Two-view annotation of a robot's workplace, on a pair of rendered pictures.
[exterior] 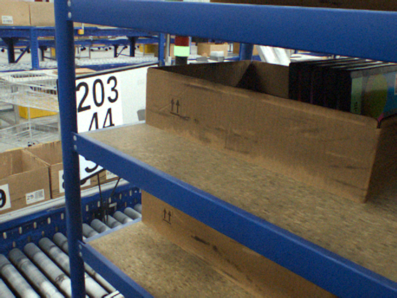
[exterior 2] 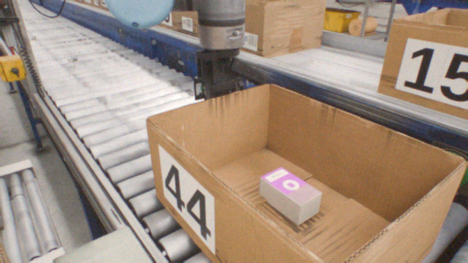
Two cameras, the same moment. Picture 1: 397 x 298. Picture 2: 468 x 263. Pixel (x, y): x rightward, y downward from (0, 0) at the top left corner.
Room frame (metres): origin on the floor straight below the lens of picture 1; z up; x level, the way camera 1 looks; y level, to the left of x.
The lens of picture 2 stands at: (2.22, -0.89, 1.15)
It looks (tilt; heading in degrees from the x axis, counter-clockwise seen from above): 28 degrees down; 98
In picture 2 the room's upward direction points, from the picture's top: straight up
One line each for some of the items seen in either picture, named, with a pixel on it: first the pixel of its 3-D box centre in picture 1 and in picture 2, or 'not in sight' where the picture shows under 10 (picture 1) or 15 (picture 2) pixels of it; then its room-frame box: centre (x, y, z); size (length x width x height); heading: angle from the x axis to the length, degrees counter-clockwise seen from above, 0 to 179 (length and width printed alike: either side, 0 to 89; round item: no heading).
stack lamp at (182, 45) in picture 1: (181, 45); not in sight; (1.36, 0.08, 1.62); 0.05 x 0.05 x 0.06
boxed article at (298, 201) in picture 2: not in sight; (289, 194); (2.25, -0.42, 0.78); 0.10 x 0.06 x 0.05; 136
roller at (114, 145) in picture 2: not in sight; (177, 128); (1.94, -0.09, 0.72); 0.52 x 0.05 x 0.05; 47
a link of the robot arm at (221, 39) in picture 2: not in sight; (223, 36); (2.11, -0.25, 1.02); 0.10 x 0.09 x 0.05; 137
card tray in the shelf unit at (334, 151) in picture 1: (289, 108); not in sight; (0.65, -0.15, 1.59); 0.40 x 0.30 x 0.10; 47
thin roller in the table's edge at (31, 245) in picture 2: not in sight; (22, 212); (1.76, -0.50, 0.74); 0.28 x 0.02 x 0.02; 136
